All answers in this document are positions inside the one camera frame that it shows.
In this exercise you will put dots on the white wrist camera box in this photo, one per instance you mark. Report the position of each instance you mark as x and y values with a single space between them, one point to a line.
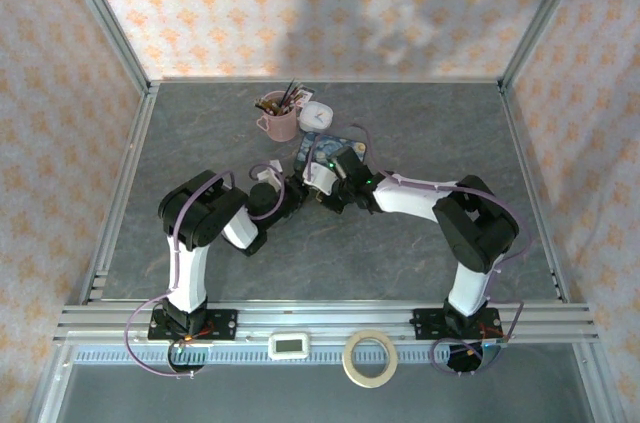
322 179
270 174

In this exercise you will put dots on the white square tin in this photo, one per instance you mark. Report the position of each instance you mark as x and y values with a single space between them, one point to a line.
316 117

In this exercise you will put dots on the pink mug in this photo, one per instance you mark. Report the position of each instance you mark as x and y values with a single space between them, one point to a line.
281 125

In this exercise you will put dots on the white digital timer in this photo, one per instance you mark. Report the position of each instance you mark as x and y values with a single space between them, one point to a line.
289 345

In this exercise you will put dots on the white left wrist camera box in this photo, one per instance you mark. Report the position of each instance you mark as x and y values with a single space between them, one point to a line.
270 174

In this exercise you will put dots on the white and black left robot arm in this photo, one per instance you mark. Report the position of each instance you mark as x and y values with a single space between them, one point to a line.
190 273

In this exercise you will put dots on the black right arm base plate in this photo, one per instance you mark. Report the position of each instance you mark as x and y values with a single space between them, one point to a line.
425 325

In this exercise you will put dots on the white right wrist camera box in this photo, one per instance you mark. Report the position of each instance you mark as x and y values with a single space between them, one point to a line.
322 179

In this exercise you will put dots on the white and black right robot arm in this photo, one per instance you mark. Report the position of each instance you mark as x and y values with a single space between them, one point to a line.
475 223

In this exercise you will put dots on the long aluminium frame rail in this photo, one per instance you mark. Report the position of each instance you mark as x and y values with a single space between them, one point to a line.
325 315

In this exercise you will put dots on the bundle of paint brushes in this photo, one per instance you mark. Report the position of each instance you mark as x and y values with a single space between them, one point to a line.
285 99

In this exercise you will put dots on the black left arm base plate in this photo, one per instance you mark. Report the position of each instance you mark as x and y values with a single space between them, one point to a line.
222 325

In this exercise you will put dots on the aluminium frame corner post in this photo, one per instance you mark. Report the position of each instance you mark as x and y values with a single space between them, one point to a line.
545 8
102 13

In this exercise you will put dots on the roll of masking tape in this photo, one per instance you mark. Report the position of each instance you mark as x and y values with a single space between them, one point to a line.
350 368

